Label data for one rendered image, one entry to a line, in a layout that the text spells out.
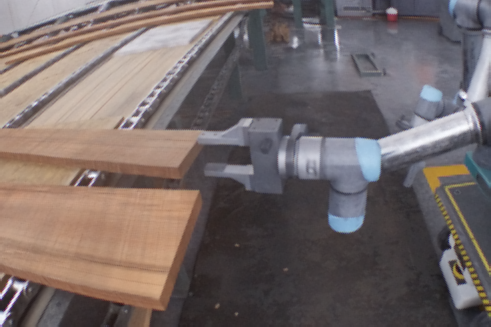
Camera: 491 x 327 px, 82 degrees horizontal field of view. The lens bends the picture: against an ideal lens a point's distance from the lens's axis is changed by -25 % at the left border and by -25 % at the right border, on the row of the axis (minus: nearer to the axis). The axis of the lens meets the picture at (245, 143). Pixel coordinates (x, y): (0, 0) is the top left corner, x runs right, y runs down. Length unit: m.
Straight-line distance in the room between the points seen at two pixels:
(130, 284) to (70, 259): 0.12
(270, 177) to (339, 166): 0.13
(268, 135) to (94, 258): 0.35
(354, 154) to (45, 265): 0.53
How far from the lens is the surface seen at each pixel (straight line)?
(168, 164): 0.67
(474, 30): 1.29
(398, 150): 0.76
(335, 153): 0.62
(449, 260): 1.51
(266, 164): 0.65
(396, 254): 1.65
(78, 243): 0.57
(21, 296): 0.60
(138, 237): 0.53
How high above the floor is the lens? 1.21
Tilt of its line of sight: 29 degrees down
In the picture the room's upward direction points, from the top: 8 degrees counter-clockwise
